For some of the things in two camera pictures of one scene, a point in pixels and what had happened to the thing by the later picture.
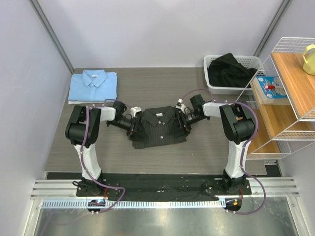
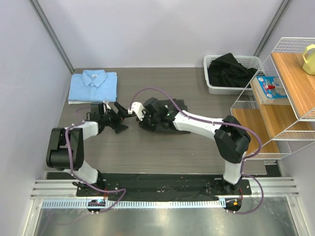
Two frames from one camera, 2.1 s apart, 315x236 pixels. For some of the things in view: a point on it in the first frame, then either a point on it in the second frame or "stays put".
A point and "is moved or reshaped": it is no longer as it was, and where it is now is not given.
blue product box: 270,90 stays put
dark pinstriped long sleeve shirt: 158,126 is moved or reshaped
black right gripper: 187,127 to 143,123
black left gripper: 134,126 to 122,113
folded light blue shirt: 93,85 stays put
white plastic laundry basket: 248,61 stays put
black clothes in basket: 225,71 stays put
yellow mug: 309,58 stays put
